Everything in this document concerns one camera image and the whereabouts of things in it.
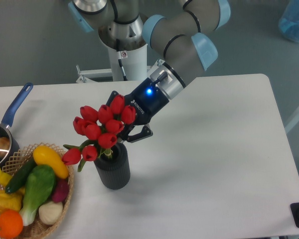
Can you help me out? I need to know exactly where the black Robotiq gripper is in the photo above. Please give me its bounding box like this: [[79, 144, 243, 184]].
[[106, 78, 169, 143]]

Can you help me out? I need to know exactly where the red tulip bouquet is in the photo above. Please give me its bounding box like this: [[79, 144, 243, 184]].
[[62, 95, 137, 172]]

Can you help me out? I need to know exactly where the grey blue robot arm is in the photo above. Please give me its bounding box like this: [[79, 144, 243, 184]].
[[68, 0, 231, 142]]

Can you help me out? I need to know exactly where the dark grey ribbed vase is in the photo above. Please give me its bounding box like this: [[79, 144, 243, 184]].
[[94, 143, 131, 190]]

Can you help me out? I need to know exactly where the yellow squash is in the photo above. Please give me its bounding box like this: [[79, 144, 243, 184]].
[[33, 145, 69, 179]]

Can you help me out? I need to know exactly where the purple red onion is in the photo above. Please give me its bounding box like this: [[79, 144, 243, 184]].
[[51, 179, 69, 203]]

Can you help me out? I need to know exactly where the green bok choy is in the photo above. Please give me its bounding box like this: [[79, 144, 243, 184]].
[[19, 165, 56, 227]]

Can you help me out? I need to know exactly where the white garlic bulb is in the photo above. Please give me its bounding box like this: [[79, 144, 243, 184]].
[[38, 201, 63, 225]]

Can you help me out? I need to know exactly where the brown bread roll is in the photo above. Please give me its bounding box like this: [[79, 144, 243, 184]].
[[0, 137, 10, 159]]

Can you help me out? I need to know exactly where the dark green cucumber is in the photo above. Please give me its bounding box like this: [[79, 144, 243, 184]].
[[5, 157, 37, 194]]

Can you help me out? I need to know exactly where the yellow banana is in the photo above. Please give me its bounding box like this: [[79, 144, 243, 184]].
[[0, 168, 12, 188]]

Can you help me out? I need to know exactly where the yellow bell pepper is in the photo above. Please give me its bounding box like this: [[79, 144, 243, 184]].
[[0, 190, 22, 214]]

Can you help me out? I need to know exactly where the orange fruit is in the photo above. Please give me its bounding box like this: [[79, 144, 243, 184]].
[[0, 210, 23, 239]]

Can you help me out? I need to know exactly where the blue plastic container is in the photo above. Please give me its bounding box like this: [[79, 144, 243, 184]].
[[278, 0, 299, 43]]

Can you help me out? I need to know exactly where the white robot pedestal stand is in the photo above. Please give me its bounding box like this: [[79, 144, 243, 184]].
[[76, 45, 164, 83]]

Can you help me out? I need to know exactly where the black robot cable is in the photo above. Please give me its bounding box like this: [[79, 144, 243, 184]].
[[116, 38, 129, 82]]

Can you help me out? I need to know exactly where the blue handled saucepan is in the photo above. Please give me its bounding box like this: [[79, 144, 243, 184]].
[[0, 83, 33, 168]]

